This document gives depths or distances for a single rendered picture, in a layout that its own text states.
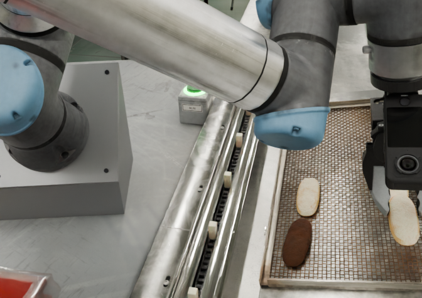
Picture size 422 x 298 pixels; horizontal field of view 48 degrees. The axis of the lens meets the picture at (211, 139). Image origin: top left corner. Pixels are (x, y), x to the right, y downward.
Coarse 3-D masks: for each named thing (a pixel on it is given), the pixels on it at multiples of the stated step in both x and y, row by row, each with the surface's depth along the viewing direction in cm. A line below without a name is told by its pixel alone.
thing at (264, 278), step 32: (352, 128) 95; (288, 192) 82; (320, 192) 81; (288, 224) 75; (384, 224) 71; (352, 256) 67; (320, 288) 64; (352, 288) 63; (384, 288) 61; (416, 288) 60
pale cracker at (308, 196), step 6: (306, 180) 83; (312, 180) 82; (300, 186) 81; (306, 186) 81; (312, 186) 80; (318, 186) 81; (300, 192) 80; (306, 192) 80; (312, 192) 79; (318, 192) 80; (300, 198) 79; (306, 198) 78; (312, 198) 78; (318, 198) 78; (300, 204) 78; (306, 204) 77; (312, 204) 77; (300, 210) 77; (306, 210) 76; (312, 210) 76
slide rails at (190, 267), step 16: (240, 112) 114; (224, 160) 98; (240, 160) 98; (240, 176) 93; (208, 192) 89; (208, 208) 86; (224, 224) 82; (192, 240) 79; (224, 240) 79; (192, 256) 76; (192, 272) 73; (208, 272) 73; (176, 288) 71; (208, 288) 71
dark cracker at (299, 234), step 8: (296, 224) 74; (304, 224) 73; (288, 232) 73; (296, 232) 72; (304, 232) 72; (288, 240) 71; (296, 240) 71; (304, 240) 70; (288, 248) 70; (296, 248) 69; (304, 248) 69; (288, 256) 69; (296, 256) 68; (304, 256) 68; (288, 264) 68; (296, 264) 68
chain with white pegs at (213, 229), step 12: (240, 132) 108; (240, 144) 103; (228, 180) 91; (228, 192) 91; (216, 216) 85; (216, 228) 80; (204, 252) 78; (204, 264) 77; (204, 276) 74; (192, 288) 68
